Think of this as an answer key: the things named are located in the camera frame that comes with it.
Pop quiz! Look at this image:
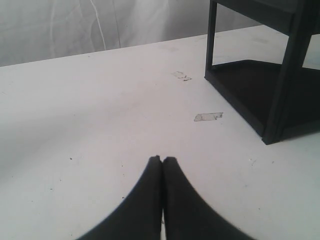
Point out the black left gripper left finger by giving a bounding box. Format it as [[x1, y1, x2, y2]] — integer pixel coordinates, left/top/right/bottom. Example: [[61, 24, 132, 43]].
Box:
[[80, 155, 162, 240]]

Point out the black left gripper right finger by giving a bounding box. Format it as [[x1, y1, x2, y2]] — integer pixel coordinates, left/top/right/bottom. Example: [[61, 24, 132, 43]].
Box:
[[162, 157, 245, 240]]

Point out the clear tape piece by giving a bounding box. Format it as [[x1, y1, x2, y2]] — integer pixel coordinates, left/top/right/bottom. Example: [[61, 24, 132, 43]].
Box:
[[194, 112, 223, 122]]

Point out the worn tape mark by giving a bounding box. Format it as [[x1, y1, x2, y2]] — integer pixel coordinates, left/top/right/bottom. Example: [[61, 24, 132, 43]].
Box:
[[172, 71, 192, 82]]

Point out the black two-tier shelf rack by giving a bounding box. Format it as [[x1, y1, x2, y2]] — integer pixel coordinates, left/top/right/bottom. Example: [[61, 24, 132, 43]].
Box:
[[204, 0, 320, 145]]

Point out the white backdrop curtain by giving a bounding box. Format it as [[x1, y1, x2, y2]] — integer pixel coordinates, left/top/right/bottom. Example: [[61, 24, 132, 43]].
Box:
[[0, 0, 266, 68]]

